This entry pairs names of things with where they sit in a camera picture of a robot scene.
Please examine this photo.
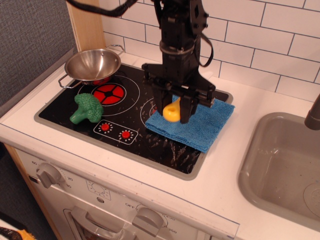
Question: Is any green toy broccoli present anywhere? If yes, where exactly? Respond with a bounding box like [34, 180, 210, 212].
[69, 93, 104, 125]

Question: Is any grey timer dial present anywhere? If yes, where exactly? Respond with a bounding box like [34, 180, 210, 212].
[36, 163, 62, 189]

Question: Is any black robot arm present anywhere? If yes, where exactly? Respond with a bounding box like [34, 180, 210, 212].
[142, 0, 216, 124]

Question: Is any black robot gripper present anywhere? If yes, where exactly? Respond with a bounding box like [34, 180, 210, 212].
[142, 47, 216, 124]

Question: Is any oven door with handle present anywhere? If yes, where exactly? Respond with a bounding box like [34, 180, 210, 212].
[62, 206, 208, 240]

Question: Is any grey oven temperature dial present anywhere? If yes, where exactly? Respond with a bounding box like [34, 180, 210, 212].
[132, 207, 164, 237]

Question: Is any right red stove knob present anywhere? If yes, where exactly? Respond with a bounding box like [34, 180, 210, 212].
[121, 130, 131, 139]

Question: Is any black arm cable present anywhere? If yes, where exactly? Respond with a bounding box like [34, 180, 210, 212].
[65, 0, 215, 68]

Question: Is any yellow handled toy knife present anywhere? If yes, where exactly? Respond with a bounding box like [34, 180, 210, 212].
[162, 97, 181, 123]

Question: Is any orange and black toy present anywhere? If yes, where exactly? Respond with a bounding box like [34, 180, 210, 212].
[0, 227, 36, 240]

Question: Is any wooden side post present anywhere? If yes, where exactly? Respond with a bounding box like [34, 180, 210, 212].
[66, 2, 106, 52]

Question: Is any left red stove knob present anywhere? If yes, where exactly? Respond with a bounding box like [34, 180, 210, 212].
[100, 123, 110, 132]

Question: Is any blue folded towel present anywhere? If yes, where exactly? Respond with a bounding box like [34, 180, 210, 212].
[145, 99, 235, 153]

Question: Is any small steel pan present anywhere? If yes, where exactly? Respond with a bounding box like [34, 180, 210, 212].
[58, 44, 125, 89]

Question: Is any grey toy sink basin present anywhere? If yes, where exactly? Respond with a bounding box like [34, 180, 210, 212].
[238, 112, 320, 231]

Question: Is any red stove knob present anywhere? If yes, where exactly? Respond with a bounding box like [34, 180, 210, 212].
[100, 123, 110, 132]
[121, 130, 131, 139]

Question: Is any black toy stovetop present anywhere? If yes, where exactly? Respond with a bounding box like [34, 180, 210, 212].
[33, 63, 234, 181]

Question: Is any grey faucet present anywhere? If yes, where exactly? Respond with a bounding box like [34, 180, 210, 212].
[304, 94, 320, 131]

